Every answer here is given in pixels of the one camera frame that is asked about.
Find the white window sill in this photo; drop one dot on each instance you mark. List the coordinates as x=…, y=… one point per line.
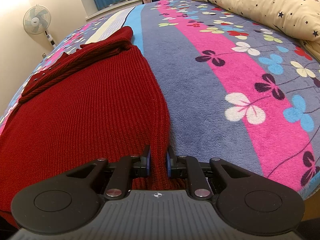
x=100, y=13

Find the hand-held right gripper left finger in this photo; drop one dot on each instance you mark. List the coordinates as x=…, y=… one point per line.
x=148, y=163

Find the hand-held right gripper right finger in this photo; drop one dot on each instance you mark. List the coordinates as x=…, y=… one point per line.
x=168, y=166

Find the floral striped fleece blanket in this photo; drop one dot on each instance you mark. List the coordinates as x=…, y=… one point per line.
x=200, y=92

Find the white standing fan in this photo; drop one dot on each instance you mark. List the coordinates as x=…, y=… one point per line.
x=37, y=21

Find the red knit sweater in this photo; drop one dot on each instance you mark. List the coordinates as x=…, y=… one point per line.
x=87, y=117

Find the cream star-print quilt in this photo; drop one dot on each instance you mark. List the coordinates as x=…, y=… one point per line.
x=275, y=7

